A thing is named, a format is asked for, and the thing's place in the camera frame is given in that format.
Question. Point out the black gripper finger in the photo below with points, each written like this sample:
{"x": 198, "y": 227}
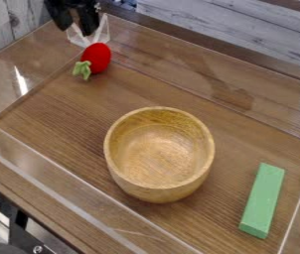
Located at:
{"x": 61, "y": 15}
{"x": 89, "y": 20}

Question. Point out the wooden bowl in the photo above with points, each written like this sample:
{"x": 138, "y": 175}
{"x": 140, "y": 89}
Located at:
{"x": 160, "y": 150}

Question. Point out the red plush strawberry toy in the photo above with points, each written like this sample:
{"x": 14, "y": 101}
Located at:
{"x": 94, "y": 60}

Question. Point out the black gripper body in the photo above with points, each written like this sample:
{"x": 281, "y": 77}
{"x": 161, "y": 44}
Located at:
{"x": 73, "y": 3}

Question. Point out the clear acrylic corner bracket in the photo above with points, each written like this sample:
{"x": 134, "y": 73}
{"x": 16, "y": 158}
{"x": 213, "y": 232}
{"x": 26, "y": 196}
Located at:
{"x": 101, "y": 36}

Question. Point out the green rectangular block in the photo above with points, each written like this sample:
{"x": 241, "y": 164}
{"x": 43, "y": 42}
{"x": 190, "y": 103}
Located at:
{"x": 261, "y": 202}

